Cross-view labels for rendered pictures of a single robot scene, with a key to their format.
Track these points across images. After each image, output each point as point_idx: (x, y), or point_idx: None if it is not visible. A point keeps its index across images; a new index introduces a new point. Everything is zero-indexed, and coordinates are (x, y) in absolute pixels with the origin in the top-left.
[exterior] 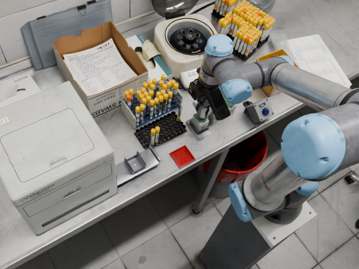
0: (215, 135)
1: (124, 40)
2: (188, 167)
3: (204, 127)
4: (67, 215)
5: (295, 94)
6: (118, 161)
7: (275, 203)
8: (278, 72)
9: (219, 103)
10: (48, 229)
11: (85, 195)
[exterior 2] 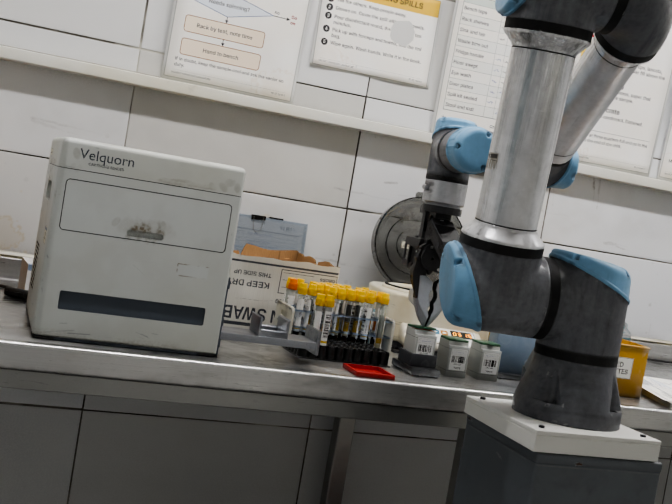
0: (448, 381)
1: (311, 261)
2: (375, 382)
3: (426, 354)
4: (108, 317)
5: None
6: (237, 349)
7: (520, 236)
8: None
9: (451, 240)
10: (61, 332)
11: (161, 275)
